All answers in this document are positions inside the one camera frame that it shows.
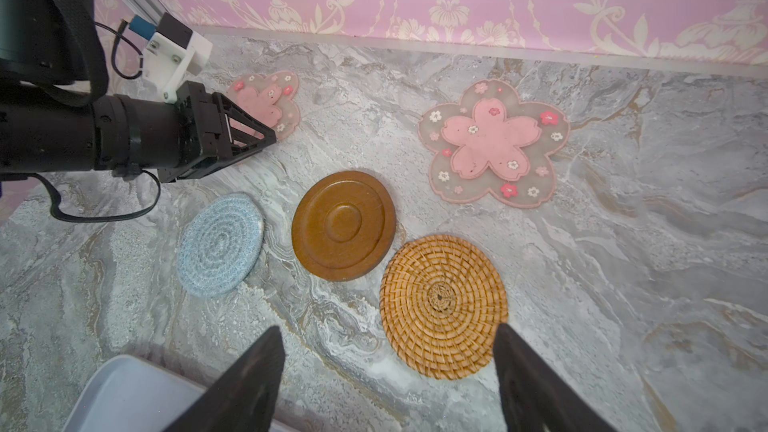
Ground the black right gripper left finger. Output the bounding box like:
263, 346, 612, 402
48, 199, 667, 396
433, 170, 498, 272
165, 326, 286, 432

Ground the woven rattan round coaster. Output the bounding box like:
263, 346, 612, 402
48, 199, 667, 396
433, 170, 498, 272
379, 234, 508, 380

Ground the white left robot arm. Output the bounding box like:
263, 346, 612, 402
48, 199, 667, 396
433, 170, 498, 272
1, 0, 277, 183

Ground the pink flower silicone coaster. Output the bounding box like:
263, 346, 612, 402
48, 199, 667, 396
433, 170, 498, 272
418, 79, 571, 209

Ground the blue woven round coaster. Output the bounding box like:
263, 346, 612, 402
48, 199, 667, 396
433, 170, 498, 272
177, 193, 265, 299

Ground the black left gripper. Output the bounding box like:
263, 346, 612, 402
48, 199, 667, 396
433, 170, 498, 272
92, 81, 277, 183

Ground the lilac plastic tray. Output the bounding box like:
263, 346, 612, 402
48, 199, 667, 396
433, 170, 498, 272
61, 354, 301, 432

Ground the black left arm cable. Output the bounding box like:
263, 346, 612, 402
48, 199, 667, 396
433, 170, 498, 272
26, 169, 163, 224

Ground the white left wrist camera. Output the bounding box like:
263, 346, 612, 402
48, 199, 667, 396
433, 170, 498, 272
128, 13, 213, 104

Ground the brown wooden round coaster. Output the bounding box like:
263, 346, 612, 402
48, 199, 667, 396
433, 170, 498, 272
291, 171, 396, 282

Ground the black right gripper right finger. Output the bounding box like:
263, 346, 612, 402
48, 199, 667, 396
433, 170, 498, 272
493, 323, 614, 432

